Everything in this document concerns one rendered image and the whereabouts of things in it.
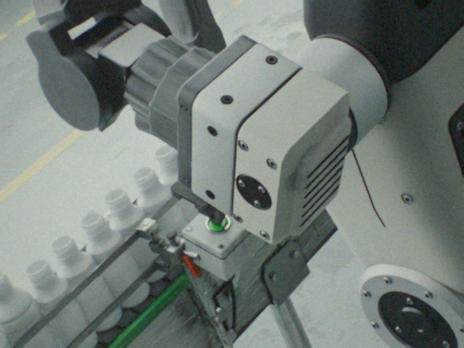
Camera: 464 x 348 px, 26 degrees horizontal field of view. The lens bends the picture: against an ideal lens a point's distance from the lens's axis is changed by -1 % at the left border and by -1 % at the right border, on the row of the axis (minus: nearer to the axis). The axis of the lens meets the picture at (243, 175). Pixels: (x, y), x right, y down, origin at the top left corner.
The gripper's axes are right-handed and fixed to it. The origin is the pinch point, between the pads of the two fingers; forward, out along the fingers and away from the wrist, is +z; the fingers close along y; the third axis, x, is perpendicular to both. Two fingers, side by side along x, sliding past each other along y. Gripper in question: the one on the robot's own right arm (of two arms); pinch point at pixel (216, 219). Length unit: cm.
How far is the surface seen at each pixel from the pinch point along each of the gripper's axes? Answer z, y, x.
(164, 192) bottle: 4.7, -2.8, -13.8
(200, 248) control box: 3.2, 3.8, -0.5
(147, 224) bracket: 4.5, 3.9, -11.4
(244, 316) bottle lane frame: 30.0, -4.5, -1.6
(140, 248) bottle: 9.9, 5.3, -12.6
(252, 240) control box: 4.9, -2.8, 4.1
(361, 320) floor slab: 128, -76, -26
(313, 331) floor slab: 133, -68, -37
